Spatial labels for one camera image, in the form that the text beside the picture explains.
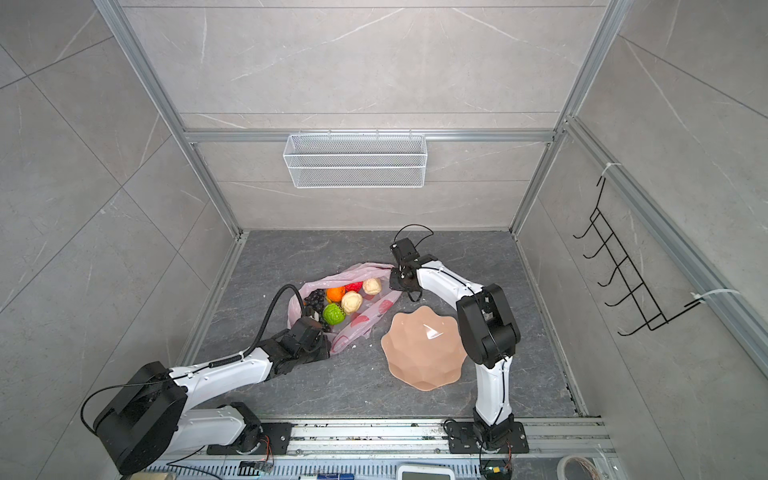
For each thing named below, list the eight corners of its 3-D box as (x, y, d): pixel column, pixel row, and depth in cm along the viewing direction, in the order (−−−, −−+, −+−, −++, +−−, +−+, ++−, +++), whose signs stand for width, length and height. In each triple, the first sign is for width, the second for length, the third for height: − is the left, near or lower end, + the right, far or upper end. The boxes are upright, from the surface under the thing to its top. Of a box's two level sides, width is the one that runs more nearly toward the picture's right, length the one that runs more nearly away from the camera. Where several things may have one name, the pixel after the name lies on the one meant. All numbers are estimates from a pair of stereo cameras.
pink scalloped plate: (382, 389, 82) (381, 383, 78) (383, 315, 97) (383, 307, 93) (466, 389, 83) (470, 383, 78) (455, 315, 97) (458, 307, 93)
